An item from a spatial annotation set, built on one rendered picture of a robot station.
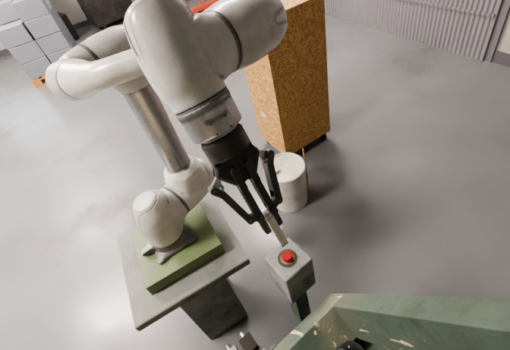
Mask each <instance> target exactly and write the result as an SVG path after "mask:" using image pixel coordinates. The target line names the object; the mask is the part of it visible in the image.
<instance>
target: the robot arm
mask: <svg viewBox="0 0 510 350"><path fill-rule="evenodd" d="M287 27H288V22H287V14H286V11H285V8H284V6H283V4H282V2H281V0H219V1H217V2H216V3H214V4H212V5H211V6H209V7H208V8H207V9H206V10H205V11H204V12H202V13H196V14H193V12H192V10H191V9H190V8H189V6H188V5H187V4H186V3H185V2H184V1H183V0H136V1H135V2H134V3H132V4H131V5H130V7H129V8H128V9H127V11H126V13H125V16H124V23H123V24H122V25H116V26H113V27H110V28H107V29H105V30H102V31H100V32H98V33H96V34H94V35H92V36H90V37H88V38H87V39H85V40H84V41H83V42H82V43H80V44H78V45H77V46H75V47H74V48H72V49H71V50H69V51H68V52H66V53H65V54H64V55H63V56H62V57H61V58H59V60H58V61H56V62H54V63H52V64H51V65H50V66H48V68H47V69H46V74H45V79H46V84H47V86H48V88H49V89H50V90H51V91H52V92H53V93H54V94H55V95H56V96H58V97H59V98H61V99H65V100H69V101H81V100H84V99H87V98H90V97H92V96H94V95H95V94H97V93H98V92H99V91H101V90H104V89H107V88H110V87H113V88H114V89H115V90H116V91H118V92H119V93H122V95H123V97H124V98H125V100H126V101H127V104H128V105H129V106H130V108H131V110H132V112H133V113H134V115H135V117H136V118H137V120H138V121H139V123H140V125H141V127H142V129H143V130H144V132H145V133H146V135H147V137H148V138H149V140H150V142H151V144H152V145H153V147H154V149H155V150H156V152H157V153H158V155H159V157H160V159H161V160H162V162H163V164H164V165H165V170H164V177H165V186H164V187H163V188H161V189H159V190H157V189H153V190H148V191H144V192H143V193H142V194H140V195H139V196H138V197H137V198H136V199H135V201H134V202H133V204H132V207H131V212H132V216H133V220H134V223H135V225H136V227H137V228H138V230H139V231H140V233H141V234H142V236H143V237H144V238H145V239H146V240H147V241H148V242H149V244H148V245H147V246H146V247H145V248H144V249H143V250H142V251H141V253H142V254H143V256H144V257H145V256H147V255H149V254H152V253H154V252H155V254H156V257H157V263H158V264H160V265H162V264H164V263H165V262H166V261H167V259H169V258H170V257H172V256H174V255H175V254H177V253H178V252H179V251H181V250H182V249H184V248H185V247H187V246H188V245H190V244H193V243H195V242H196V240H197V238H196V236H195V235H193V234H192V233H191V231H190V229H189V228H188V227H187V224H186V223H185V221H184V220H185V218H186V216H187V214H188V213H189V212H190V211H191V210H192V209H193V208H194V207H195V206H196V205H197V204H198V203H199V202H200V201H201V200H202V199H203V198H204V197H205V196H206V195H207V194H208V192H210V193H211V194H212V195H214V196H216V197H219V198H222V199H223V200H224V201H225V202H226V203H227V204H228V205H229V206H230V207H231V208H232V209H233V210H234V211H235V212H236V213H237V214H238V215H239V216H241V217H242V218H243V219H244V220H245V221H246V222H247V223H248V224H250V225H252V224H253V223H254V222H258V223H259V225H260V227H261V229H262V230H263V231H264V232H265V233H266V234H267V235H268V234H269V233H271V234H272V236H273V238H274V239H275V241H276V242H277V243H278V244H279V245H280V246H281V247H282V248H283V247H284V246H285V245H286V244H288V240H287V239H286V237H285V235H284V234H283V232H282V230H281V228H280V227H279V226H280V225H281V224H283V221H282V219H281V217H280V215H279V213H278V211H279V210H278V209H277V206H278V205H279V204H280V203H282V201H283V199H282V194H281V191H280V187H279V182H278V179H277V175H276V172H275V166H274V156H275V153H274V151H273V150H269V149H264V150H258V148H257V147H255V146H254V145H253V144H252V143H251V141H250V139H249V137H248V136H247V133H246V131H245V130H244V128H243V126H242V124H240V123H238V122H239V121H240V120H241V117H242V115H241V113H240V112H239V110H238V107H237V106H236V104H235V101H234V100H233V98H232V96H231V94H230V91H229V89H228V88H227V86H226V85H225V82H224V80H225V79H226V78H227V77H228V76H229V75H231V74H233V73H234V72H236V71H238V70H241V69H243V68H246V67H248V66H250V65H252V64H253V63H255V62H257V61H259V60H260V59H261V58H263V57H264V56H266V55H268V54H269V53H270V52H271V51H272V50H273V49H274V48H275V47H276V46H277V45H278V44H279V43H280V42H281V41H282V39H283V37H284V35H285V32H286V30H287ZM159 97H160V98H159ZM160 99H161V100H162V101H163V102H165V103H166V104H167V105H168V106H169V107H170V108H171V110H172V111H173V112H174V113H175V114H176V116H177V120H178V121H179V122H180V123H181V125H182V126H183V128H184V130H185V131H186V132H187V135H188V136H189V138H190V139H191V141H192V142H193V143H195V144H201V149H202V150H203V152H204V153H205V155H206V157H207V159H208V160H209V162H210V163H209V162H207V161H206V160H205V159H201V158H195V157H194V156H190V155H188V154H187V152H186V150H185V148H184V146H183V144H182V142H181V140H180V138H179V136H178V134H177V132H176V130H175V128H174V126H173V124H172V123H171V121H170V119H169V117H168V114H167V112H166V110H165V108H164V106H163V104H162V102H161V100H160ZM259 158H260V161H262V164H263V170H264V173H265V176H266V181H267V184H268V188H269V192H270V196H271V198H270V196H269V194H268V192H267V191H266V189H265V187H264V185H263V183H262V182H261V180H260V177H259V175H258V173H257V167H258V161H259ZM247 179H249V180H250V182H251V184H252V185H253V187H254V189H255V191H256V192H257V194H258V196H259V197H260V199H261V201H262V202H263V205H264V207H265V208H266V209H265V210H264V211H262V212H261V210H260V208H259V207H258V205H257V203H256V201H255V200H254V198H253V196H252V194H251V193H250V191H249V189H248V186H247V184H246V183H245V181H246V180H247ZM221 181H224V182H227V183H229V184H233V185H235V186H236V187H237V188H238V190H239V191H240V193H241V196H242V197H243V198H244V200H245V202H246V204H247V205H248V207H249V209H250V211H251V213H249V214H248V213H247V212H246V211H245V210H244V209H243V208H242V207H241V206H240V205H239V204H238V203H237V202H236V201H234V200H233V199H232V198H231V197H230V196H229V195H228V194H227V193H226V192H225V191H224V186H223V185H222V183H221Z"/></svg>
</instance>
